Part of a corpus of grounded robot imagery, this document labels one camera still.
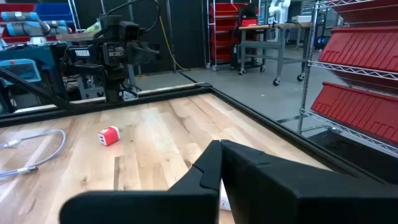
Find black table frame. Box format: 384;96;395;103
0;67;398;185

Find yellow cable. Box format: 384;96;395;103
158;15;189;72

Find black perforated floor box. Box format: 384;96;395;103
307;128;398;185

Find red plastic storage bin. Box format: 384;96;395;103
318;26;398;74
310;81;398;144
331;0;398;27

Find red USB wall charger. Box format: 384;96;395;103
98;126;121;147

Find red bins on wire shelf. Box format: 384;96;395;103
297;0;398;156

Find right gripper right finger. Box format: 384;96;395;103
220;139;398;224

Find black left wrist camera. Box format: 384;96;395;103
98;14;141;42

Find blue equipment cabinet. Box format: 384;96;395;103
0;45;58;94

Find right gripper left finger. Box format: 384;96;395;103
58;139;223;224

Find distant rack of red bins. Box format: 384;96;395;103
206;0;261;71

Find white braided USB cable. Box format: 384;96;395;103
0;129;67;180

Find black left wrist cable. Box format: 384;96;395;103
114;0;161;32

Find wooden top workbench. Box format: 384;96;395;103
238;21;314;86

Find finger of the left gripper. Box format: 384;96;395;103
126;41;161;67

